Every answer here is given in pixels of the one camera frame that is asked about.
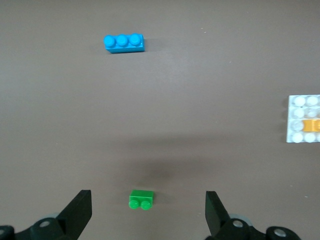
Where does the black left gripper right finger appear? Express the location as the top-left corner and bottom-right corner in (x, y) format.
(204, 190), (266, 240)

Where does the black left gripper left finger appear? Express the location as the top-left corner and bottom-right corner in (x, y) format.
(14, 189), (93, 240)

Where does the white studded base plate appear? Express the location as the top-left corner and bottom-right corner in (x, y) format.
(285, 94), (320, 144)

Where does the yellow two-stud block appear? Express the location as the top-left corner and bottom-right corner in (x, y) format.
(301, 118), (320, 133)

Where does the brown table cover sheet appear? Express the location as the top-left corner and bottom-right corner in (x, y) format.
(0, 0), (320, 240)

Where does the blue three-stud block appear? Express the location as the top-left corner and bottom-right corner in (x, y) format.
(103, 32), (146, 54)

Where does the green two-stud block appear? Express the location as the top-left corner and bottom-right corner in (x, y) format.
(128, 189), (155, 211)

